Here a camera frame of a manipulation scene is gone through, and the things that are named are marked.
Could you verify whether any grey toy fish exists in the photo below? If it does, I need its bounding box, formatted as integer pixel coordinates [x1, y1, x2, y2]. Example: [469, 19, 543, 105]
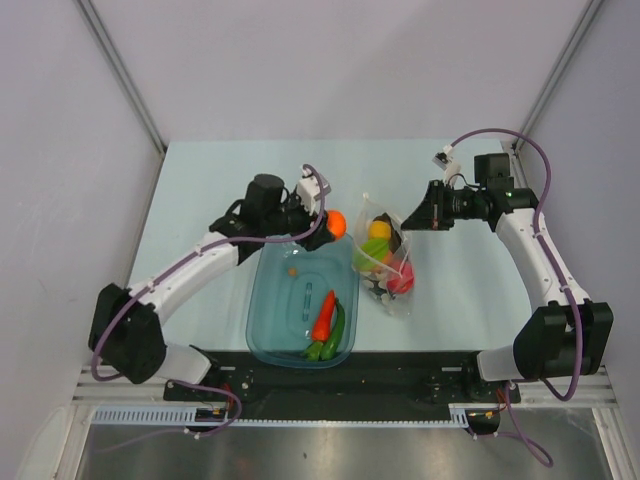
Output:
[373, 213, 402, 253]

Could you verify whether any aluminium rail left side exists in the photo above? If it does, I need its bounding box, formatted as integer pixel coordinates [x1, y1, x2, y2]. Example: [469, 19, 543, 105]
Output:
[72, 365, 166, 405]

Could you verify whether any red chili pepper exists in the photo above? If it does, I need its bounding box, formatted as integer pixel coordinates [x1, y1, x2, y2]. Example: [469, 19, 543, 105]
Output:
[311, 290, 336, 342]

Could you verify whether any right aluminium frame post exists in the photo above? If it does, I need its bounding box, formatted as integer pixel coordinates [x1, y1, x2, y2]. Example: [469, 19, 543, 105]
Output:
[519, 0, 607, 137]

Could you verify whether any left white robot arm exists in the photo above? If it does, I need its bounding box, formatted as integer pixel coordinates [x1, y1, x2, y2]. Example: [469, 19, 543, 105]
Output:
[88, 164, 340, 400]

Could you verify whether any green cucumber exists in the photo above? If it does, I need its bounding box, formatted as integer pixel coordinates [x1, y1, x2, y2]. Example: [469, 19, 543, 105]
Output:
[320, 300, 346, 361]

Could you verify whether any aluminium frame post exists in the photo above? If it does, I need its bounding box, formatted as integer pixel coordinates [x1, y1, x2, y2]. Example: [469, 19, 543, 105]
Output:
[74, 0, 168, 154]
[519, 0, 607, 137]

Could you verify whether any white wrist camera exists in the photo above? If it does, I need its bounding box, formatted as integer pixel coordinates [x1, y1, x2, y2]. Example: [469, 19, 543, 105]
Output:
[433, 145, 461, 187]
[295, 166, 331, 213]

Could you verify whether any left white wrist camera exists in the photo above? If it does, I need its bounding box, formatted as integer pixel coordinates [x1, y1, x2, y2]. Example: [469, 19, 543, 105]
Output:
[295, 166, 331, 213]

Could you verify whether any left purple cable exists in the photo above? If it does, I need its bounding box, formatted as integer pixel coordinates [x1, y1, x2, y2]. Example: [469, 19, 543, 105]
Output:
[92, 163, 329, 454]

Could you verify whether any left aluminium frame post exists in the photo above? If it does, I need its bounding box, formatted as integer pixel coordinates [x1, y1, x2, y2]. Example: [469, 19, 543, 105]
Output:
[74, 0, 168, 154]

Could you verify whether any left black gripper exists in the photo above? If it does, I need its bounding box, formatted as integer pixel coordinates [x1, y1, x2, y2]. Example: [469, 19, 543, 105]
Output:
[262, 189, 333, 251]

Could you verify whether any red apple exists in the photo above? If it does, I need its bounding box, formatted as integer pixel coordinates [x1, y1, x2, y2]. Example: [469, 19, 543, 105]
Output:
[386, 260, 415, 295]

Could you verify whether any dark grape bunch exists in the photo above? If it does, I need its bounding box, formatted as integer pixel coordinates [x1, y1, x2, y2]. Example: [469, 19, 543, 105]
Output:
[372, 287, 396, 305]

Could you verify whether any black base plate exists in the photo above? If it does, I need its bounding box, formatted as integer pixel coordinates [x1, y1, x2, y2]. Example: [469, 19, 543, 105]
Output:
[163, 351, 504, 422]

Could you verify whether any green star fruit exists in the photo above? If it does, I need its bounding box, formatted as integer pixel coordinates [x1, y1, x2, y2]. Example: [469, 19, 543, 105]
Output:
[353, 238, 390, 271]

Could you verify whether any clear zip top bag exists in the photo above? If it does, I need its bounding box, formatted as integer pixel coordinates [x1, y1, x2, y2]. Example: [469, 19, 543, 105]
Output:
[352, 193, 416, 317]

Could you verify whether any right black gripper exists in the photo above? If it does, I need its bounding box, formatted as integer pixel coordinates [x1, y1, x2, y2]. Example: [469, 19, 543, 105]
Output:
[402, 179, 486, 231]

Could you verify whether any blue transparent plastic bin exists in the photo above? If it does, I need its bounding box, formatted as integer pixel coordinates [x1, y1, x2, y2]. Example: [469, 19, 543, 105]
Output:
[246, 235, 359, 369]

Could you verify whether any peach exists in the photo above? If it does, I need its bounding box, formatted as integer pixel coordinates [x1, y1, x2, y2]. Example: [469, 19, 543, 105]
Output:
[381, 251, 394, 265]

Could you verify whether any white cable duct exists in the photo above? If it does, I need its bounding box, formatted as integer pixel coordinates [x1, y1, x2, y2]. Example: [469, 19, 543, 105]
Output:
[92, 405, 469, 429]

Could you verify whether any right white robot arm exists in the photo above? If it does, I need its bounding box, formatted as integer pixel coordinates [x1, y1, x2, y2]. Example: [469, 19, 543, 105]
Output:
[401, 151, 613, 401]

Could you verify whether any orange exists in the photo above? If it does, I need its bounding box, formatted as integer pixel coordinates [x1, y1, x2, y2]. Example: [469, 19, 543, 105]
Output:
[326, 210, 347, 240]

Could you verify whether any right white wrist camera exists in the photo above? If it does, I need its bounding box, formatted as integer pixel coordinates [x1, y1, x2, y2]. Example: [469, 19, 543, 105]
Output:
[433, 145, 461, 187]

